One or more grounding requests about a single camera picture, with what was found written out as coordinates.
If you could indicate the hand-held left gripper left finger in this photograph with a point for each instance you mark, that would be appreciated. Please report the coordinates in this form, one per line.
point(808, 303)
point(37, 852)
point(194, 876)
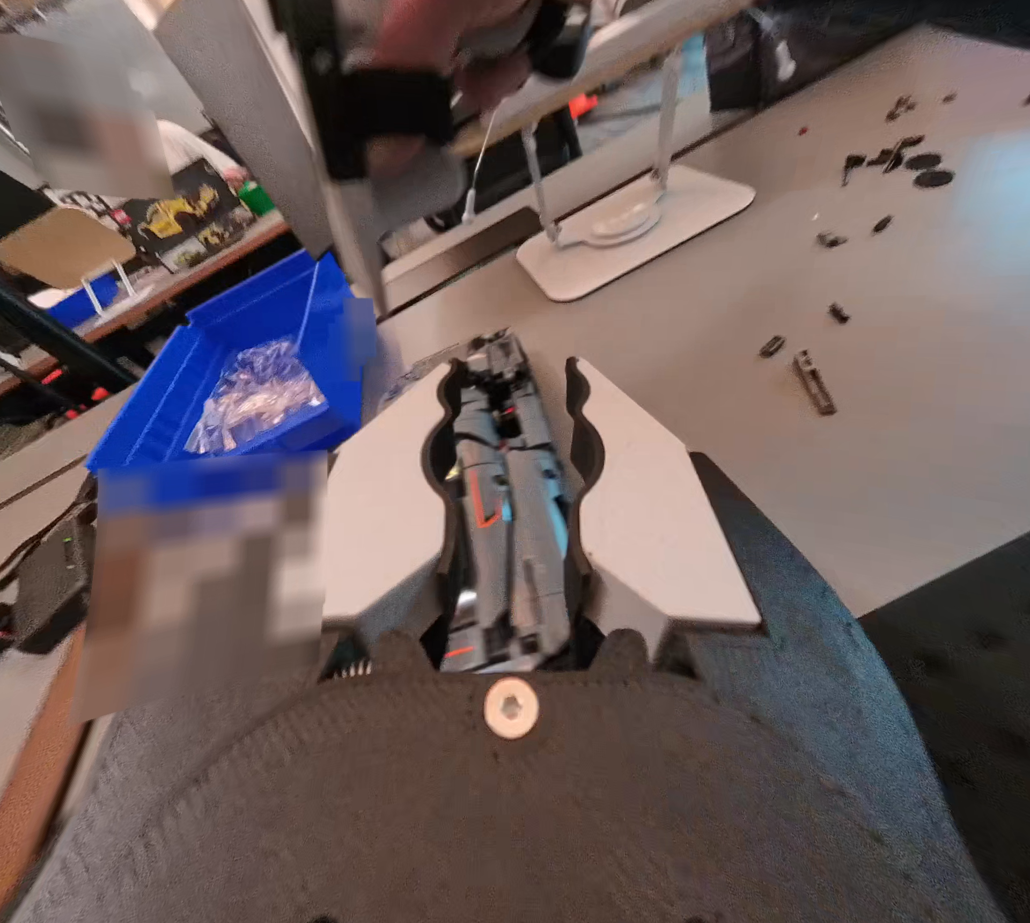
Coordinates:
point(378, 537)

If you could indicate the dark toy axle assembly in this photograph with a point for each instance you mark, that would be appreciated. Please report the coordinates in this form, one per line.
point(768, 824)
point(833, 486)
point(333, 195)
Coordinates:
point(889, 154)

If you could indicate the small black wedge piece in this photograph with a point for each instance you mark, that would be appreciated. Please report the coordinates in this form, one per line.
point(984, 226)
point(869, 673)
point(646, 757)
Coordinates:
point(839, 312)

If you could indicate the black toy pin part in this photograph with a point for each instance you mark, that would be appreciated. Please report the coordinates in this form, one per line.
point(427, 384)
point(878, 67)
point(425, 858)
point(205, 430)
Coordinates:
point(900, 108)

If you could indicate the black charger box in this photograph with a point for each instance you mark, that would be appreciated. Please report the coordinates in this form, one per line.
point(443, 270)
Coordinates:
point(48, 585)

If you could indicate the black box yellow car print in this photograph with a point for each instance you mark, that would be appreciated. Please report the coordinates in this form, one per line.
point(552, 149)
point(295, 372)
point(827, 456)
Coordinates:
point(185, 215)

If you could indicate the tan plywood chair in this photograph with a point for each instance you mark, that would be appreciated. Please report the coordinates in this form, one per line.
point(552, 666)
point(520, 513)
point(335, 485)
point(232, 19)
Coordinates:
point(64, 247)

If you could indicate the thin grey toy panel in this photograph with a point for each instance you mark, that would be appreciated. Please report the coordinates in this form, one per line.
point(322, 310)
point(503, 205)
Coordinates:
point(814, 382)

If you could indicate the green plastic box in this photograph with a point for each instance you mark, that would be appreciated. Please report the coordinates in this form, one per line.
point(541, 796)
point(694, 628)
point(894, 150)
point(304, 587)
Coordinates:
point(257, 198)

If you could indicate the black toy pin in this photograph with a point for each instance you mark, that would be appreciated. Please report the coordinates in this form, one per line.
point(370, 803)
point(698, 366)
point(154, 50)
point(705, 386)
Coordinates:
point(883, 223)

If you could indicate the blue plastic bin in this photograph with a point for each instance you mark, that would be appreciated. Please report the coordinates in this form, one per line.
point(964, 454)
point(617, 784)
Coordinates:
point(257, 311)

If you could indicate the black toy disc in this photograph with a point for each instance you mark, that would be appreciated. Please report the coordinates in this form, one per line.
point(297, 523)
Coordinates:
point(933, 177)
point(925, 160)

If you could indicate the grey triangular toy part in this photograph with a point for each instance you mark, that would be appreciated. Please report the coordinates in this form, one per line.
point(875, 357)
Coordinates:
point(830, 240)

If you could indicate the orange plastic cone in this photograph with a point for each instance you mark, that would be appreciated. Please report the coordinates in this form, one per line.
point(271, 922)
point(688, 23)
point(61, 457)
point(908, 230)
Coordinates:
point(583, 104)

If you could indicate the grey toy car model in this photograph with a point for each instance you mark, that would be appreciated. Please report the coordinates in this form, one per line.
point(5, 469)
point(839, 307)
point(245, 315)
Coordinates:
point(515, 537)

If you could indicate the black double pin connector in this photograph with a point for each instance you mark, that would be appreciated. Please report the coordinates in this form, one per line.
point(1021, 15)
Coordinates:
point(771, 347)

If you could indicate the clear bags of toy parts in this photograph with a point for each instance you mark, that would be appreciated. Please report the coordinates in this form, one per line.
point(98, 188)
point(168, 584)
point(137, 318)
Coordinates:
point(257, 400)

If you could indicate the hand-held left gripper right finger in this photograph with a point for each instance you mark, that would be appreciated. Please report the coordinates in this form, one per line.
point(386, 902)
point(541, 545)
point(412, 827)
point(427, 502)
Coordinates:
point(668, 537)

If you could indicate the white book stand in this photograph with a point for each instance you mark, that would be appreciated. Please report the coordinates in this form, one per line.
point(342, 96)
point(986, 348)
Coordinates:
point(644, 231)

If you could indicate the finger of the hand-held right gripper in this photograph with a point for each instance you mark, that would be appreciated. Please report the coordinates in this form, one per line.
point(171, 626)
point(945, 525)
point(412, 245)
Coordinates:
point(249, 134)

